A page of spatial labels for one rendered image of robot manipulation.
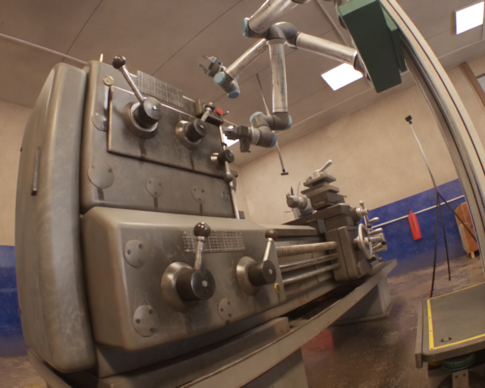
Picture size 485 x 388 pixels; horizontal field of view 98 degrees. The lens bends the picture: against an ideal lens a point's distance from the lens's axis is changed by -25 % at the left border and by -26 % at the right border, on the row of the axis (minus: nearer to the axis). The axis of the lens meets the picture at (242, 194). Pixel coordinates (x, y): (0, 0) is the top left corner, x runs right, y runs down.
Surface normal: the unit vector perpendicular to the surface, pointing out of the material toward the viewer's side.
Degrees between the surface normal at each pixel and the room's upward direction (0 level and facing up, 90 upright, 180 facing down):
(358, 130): 90
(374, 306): 90
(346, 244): 90
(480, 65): 90
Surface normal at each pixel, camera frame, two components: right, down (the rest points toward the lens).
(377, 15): 0.19, 0.94
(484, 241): -0.58, -0.13
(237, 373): 0.77, -0.33
